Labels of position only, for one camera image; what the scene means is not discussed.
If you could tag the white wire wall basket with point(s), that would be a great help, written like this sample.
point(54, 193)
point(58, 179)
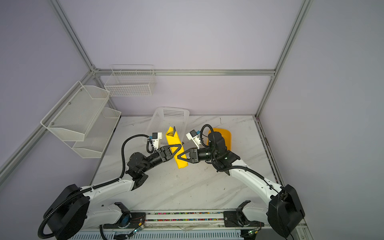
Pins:
point(131, 81)

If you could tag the white mesh upper wall shelf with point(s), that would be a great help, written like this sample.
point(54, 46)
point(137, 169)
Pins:
point(72, 118)

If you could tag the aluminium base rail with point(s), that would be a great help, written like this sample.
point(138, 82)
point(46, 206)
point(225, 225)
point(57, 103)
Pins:
point(182, 225)

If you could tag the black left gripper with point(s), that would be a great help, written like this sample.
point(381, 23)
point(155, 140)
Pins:
point(165, 153)

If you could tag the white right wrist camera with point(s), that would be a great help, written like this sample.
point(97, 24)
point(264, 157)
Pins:
point(194, 136)

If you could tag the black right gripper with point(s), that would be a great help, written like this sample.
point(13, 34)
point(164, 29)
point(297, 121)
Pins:
point(194, 155)

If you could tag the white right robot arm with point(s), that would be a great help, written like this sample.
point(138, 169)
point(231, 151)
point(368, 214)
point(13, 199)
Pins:
point(283, 210)

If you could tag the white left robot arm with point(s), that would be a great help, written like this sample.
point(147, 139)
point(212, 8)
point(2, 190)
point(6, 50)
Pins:
point(78, 208)

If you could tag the yellow plastic tray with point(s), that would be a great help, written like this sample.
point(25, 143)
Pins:
point(226, 136)

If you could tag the white perforated plastic basket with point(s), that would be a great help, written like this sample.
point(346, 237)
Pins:
point(165, 117)

